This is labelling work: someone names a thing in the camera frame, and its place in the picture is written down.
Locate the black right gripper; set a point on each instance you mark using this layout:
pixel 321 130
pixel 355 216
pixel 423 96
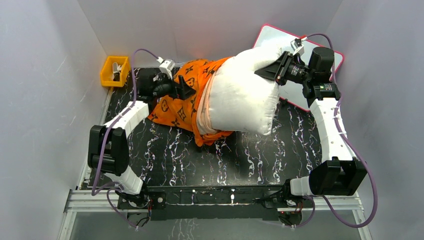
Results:
pixel 273 70

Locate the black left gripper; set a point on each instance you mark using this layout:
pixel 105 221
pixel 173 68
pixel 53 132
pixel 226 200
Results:
pixel 178 86

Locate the orange patterned pillowcase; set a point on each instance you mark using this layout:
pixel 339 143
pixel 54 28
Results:
pixel 183 113

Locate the white pillow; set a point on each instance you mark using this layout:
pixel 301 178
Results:
pixel 237 99

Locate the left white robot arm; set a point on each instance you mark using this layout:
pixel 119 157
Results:
pixel 108 148

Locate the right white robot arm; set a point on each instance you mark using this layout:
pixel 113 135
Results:
pixel 340 172

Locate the pink framed whiteboard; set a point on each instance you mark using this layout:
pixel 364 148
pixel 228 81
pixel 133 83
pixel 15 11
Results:
pixel 323 62

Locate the white clips in bin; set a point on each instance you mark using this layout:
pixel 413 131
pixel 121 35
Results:
pixel 116 70

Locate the yellow plastic bin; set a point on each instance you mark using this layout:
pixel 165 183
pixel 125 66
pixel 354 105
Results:
pixel 106 73

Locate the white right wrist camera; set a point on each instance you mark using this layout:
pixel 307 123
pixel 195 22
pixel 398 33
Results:
pixel 297 46

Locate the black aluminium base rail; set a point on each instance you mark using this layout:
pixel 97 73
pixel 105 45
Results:
pixel 264 202

